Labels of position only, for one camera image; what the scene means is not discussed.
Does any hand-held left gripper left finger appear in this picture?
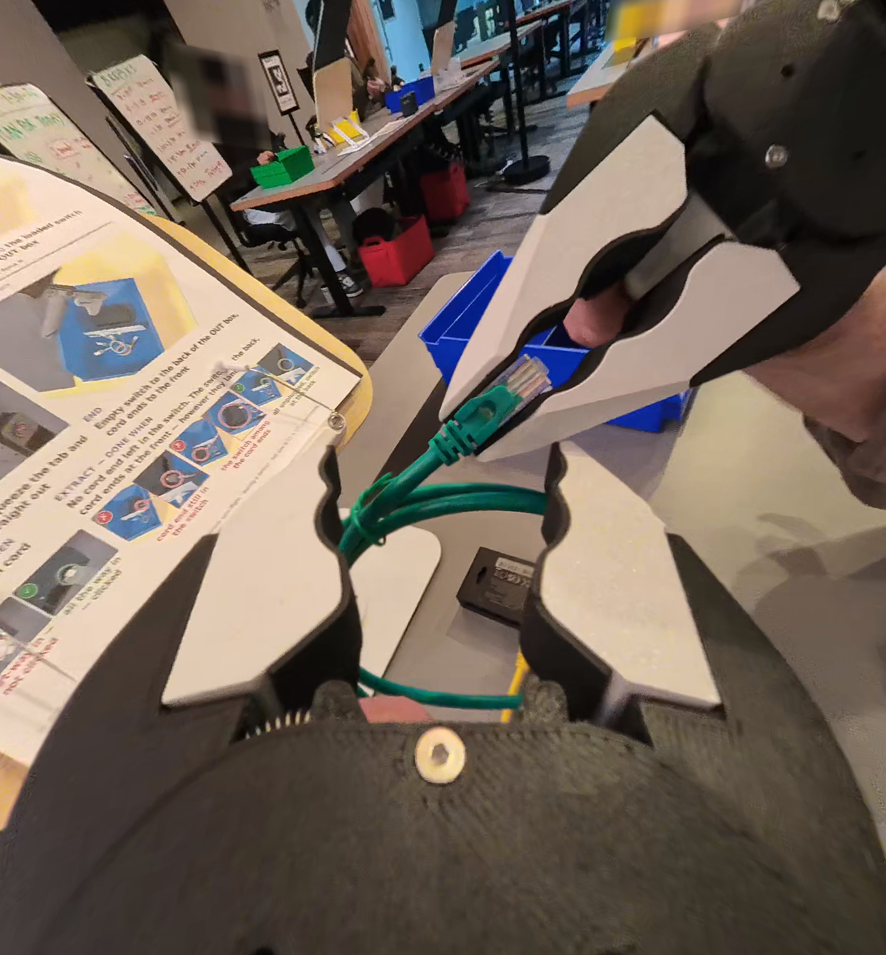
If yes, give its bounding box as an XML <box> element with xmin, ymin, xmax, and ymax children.
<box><xmin>160</xmin><ymin>444</ymin><xmax>363</xmax><ymax>710</ymax></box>

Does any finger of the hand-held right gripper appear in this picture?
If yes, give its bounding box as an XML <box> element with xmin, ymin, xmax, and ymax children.
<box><xmin>438</xmin><ymin>112</ymin><xmax>690</xmax><ymax>422</ymax></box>
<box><xmin>476</xmin><ymin>240</ymin><xmax>802</xmax><ymax>464</ymax></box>

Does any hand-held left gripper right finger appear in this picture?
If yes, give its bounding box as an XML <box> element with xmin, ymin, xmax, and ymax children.
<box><xmin>520</xmin><ymin>442</ymin><xmax>724</xmax><ymax>722</ymax></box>

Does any black network switch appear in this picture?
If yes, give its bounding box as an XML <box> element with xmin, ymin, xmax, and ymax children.
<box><xmin>455</xmin><ymin>546</ymin><xmax>541</xmax><ymax>627</ymax></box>

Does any blue plastic bin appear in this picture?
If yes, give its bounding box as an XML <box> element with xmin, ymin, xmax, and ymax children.
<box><xmin>418</xmin><ymin>250</ymin><xmax>695</xmax><ymax>434</ymax></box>

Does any yellow ethernet cable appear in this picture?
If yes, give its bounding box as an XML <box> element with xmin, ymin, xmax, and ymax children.
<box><xmin>498</xmin><ymin>653</ymin><xmax>531</xmax><ymax>723</ymax></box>

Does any green ethernet cable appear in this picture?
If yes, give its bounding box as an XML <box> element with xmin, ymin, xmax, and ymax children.
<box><xmin>337</xmin><ymin>357</ymin><xmax>550</xmax><ymax>711</ymax></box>

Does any person's right hand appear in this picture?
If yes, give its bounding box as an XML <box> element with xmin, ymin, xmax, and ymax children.
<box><xmin>562</xmin><ymin>272</ymin><xmax>886</xmax><ymax>450</ymax></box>

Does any black floor lamp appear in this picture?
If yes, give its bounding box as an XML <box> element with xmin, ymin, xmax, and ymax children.
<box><xmin>501</xmin><ymin>0</ymin><xmax>553</xmax><ymax>187</ymax></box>

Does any red fabric bin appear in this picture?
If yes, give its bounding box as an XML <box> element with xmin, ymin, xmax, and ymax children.
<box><xmin>358</xmin><ymin>215</ymin><xmax>437</xmax><ymax>289</ymax></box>
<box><xmin>420</xmin><ymin>160</ymin><xmax>473</xmax><ymax>224</ymax></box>

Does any small blue bin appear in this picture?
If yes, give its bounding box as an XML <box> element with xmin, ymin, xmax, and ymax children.
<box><xmin>384</xmin><ymin>78</ymin><xmax>437</xmax><ymax>115</ymax></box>

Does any long wood-edged desk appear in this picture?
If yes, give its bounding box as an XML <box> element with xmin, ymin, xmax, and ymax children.
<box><xmin>230</xmin><ymin>56</ymin><xmax>504</xmax><ymax>319</ymax></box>

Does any tilted board stand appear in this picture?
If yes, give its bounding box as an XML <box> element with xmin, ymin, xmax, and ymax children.
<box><xmin>311</xmin><ymin>0</ymin><xmax>364</xmax><ymax>143</ymax></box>
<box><xmin>428</xmin><ymin>0</ymin><xmax>459</xmax><ymax>76</ymax></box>

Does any printed instruction sheet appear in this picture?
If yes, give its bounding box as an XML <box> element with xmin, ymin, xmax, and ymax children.
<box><xmin>0</xmin><ymin>148</ymin><xmax>362</xmax><ymax>766</ymax></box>

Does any green plastic bin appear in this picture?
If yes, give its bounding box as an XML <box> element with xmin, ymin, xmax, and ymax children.
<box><xmin>250</xmin><ymin>144</ymin><xmax>316</xmax><ymax>190</ymax></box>

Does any small marker sign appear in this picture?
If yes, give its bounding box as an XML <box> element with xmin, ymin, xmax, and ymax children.
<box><xmin>257</xmin><ymin>49</ymin><xmax>301</xmax><ymax>117</ymax></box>

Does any whiteboard with written list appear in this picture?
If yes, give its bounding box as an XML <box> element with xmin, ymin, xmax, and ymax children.
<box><xmin>89</xmin><ymin>54</ymin><xmax>234</xmax><ymax>203</ymax></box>

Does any whiteboard with green heading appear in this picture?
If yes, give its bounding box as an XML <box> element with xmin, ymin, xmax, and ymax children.
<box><xmin>0</xmin><ymin>84</ymin><xmax>158</xmax><ymax>218</ymax></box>

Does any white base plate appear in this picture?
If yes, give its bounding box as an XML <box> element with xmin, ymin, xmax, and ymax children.
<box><xmin>349</xmin><ymin>526</ymin><xmax>443</xmax><ymax>681</ymax></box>

